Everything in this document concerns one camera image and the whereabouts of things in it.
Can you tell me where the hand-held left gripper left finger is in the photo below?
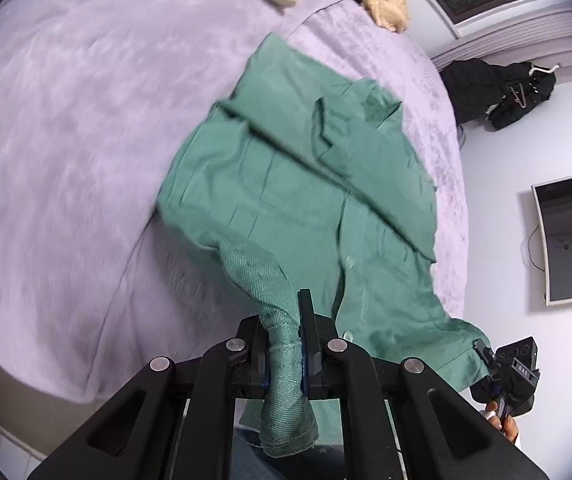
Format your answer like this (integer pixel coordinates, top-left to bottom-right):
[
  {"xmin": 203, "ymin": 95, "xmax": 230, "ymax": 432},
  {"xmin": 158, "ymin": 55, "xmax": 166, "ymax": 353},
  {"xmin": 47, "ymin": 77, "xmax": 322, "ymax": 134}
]
[{"xmin": 26, "ymin": 315, "xmax": 271, "ymax": 480}]

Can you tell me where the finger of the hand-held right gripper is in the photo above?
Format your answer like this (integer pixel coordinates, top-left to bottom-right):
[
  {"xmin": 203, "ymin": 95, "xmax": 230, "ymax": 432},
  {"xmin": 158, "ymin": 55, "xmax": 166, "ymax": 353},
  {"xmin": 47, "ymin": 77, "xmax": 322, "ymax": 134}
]
[{"xmin": 473, "ymin": 339, "xmax": 497, "ymax": 377}]

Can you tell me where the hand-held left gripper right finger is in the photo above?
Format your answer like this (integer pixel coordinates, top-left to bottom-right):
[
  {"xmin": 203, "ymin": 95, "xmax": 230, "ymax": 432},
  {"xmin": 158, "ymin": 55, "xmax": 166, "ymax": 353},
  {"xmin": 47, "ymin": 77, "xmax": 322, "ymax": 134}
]
[{"xmin": 297, "ymin": 288, "xmax": 549, "ymax": 480}]

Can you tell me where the green work jacket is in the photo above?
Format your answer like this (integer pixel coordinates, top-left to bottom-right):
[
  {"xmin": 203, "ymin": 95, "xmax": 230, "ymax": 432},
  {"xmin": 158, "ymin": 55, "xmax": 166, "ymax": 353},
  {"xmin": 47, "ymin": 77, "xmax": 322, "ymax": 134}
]
[{"xmin": 156, "ymin": 32, "xmax": 491, "ymax": 461}]

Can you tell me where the person's right hand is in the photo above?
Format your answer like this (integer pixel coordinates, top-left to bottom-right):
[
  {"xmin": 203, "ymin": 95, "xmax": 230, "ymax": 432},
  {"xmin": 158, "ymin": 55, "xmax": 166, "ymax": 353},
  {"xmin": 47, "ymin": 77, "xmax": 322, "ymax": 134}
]
[{"xmin": 483, "ymin": 399, "xmax": 520, "ymax": 446}]

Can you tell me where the black jacket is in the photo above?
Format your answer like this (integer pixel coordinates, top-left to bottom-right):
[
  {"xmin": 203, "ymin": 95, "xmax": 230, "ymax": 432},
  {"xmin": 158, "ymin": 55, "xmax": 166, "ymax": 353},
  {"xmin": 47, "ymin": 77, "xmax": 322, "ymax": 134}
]
[{"xmin": 440, "ymin": 58, "xmax": 557, "ymax": 132}]

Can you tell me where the purple plush blanket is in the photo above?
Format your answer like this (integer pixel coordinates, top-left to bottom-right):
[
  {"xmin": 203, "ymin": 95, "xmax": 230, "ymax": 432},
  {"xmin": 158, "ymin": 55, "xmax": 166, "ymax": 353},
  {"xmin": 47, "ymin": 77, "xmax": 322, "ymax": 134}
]
[{"xmin": 0, "ymin": 0, "xmax": 469, "ymax": 406}]

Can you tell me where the pleated curtain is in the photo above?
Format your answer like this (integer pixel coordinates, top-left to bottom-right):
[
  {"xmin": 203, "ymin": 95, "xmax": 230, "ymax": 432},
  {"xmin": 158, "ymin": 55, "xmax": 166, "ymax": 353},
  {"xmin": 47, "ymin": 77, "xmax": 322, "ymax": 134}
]
[{"xmin": 430, "ymin": 4, "xmax": 572, "ymax": 82}]

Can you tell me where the black television cable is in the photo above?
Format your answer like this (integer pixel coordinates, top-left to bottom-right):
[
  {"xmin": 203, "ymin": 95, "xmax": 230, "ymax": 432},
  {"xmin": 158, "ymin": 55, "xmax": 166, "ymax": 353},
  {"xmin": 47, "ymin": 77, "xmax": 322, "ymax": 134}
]
[{"xmin": 526, "ymin": 225, "xmax": 549, "ymax": 273}]

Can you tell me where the curved wall television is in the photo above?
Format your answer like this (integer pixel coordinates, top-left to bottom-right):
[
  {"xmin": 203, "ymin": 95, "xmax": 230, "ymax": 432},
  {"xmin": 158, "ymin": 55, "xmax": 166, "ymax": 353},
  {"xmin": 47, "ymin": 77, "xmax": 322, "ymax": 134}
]
[{"xmin": 532, "ymin": 174, "xmax": 572, "ymax": 307}]

